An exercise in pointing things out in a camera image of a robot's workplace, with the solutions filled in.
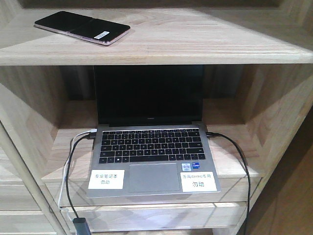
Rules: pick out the black foldable smartphone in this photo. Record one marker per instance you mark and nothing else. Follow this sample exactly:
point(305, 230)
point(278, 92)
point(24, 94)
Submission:
point(83, 27)

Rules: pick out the grey open laptop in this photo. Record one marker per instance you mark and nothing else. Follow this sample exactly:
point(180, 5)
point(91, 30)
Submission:
point(150, 136)

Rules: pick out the wooden shelf unit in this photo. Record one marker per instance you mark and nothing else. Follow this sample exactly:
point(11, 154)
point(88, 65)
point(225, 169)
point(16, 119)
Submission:
point(257, 90)

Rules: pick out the grey usb hub adapter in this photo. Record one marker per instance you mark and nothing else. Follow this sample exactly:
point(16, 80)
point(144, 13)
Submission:
point(81, 226)

